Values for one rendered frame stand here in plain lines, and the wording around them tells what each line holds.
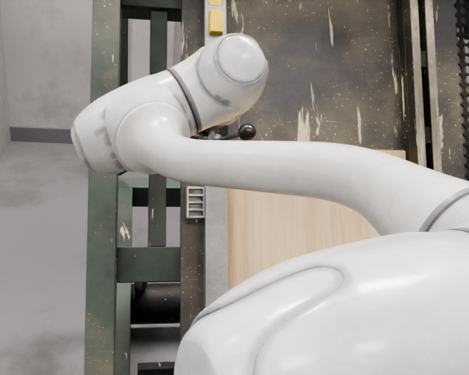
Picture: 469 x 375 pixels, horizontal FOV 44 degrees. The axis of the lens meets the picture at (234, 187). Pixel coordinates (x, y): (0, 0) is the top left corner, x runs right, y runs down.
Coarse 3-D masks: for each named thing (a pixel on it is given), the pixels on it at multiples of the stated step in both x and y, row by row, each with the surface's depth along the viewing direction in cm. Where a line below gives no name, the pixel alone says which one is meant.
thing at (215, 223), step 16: (224, 0) 134; (208, 16) 133; (224, 16) 134; (208, 32) 133; (224, 32) 133; (208, 192) 128; (224, 192) 129; (208, 208) 127; (224, 208) 128; (208, 224) 127; (224, 224) 128; (208, 240) 127; (224, 240) 127; (208, 256) 126; (224, 256) 127; (208, 272) 126; (224, 272) 126; (208, 288) 125; (224, 288) 126; (208, 304) 125
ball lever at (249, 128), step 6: (240, 126) 120; (246, 126) 119; (252, 126) 120; (240, 132) 119; (246, 132) 119; (252, 132) 119; (222, 138) 126; (228, 138) 125; (240, 138) 120; (246, 138) 119; (252, 138) 120
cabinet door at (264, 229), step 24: (240, 192) 131; (240, 216) 131; (264, 216) 132; (288, 216) 133; (312, 216) 134; (336, 216) 135; (360, 216) 136; (240, 240) 130; (264, 240) 131; (288, 240) 132; (312, 240) 133; (336, 240) 134; (240, 264) 129; (264, 264) 130
